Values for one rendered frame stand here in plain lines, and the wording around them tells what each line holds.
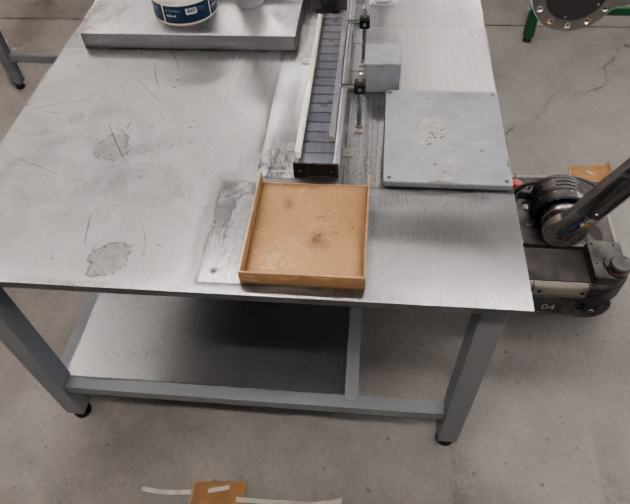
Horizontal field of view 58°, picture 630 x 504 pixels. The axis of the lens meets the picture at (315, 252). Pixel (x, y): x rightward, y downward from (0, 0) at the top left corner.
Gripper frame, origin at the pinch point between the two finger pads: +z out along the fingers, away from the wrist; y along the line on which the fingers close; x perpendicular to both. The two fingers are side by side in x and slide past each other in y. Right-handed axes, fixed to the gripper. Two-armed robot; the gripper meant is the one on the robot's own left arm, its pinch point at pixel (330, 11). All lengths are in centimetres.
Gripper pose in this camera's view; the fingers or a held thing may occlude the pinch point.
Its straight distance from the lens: 181.5
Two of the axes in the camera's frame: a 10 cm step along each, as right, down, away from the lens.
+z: 0.8, -0.1, 10.0
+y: -10.0, -0.4, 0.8
